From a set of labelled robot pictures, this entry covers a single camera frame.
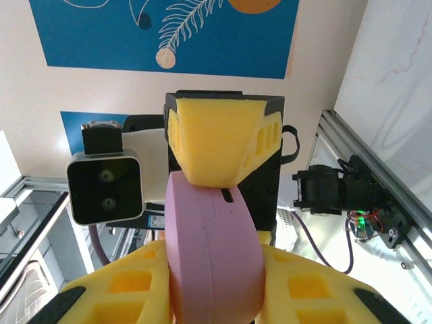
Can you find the blue panel large orange circle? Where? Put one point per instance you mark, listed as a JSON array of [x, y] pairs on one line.
[[219, 40]]

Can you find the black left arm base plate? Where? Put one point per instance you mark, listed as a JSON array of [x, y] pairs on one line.
[[400, 216]]

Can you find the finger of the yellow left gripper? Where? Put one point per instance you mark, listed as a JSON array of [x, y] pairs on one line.
[[266, 239], [219, 141]]

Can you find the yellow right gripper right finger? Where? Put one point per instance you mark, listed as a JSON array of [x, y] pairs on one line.
[[314, 298]]

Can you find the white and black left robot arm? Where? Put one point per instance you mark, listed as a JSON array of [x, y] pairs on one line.
[[320, 189]]

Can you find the small blue wall panel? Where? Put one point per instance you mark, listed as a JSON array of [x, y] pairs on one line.
[[72, 118]]

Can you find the purple earbud charging case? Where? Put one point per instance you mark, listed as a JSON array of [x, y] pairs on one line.
[[216, 256]]

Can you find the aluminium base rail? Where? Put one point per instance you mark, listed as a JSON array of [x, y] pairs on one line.
[[422, 219]]

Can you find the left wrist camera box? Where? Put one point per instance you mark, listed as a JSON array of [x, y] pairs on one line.
[[104, 189]]

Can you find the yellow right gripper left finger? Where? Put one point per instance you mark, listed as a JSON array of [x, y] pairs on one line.
[[111, 297]]

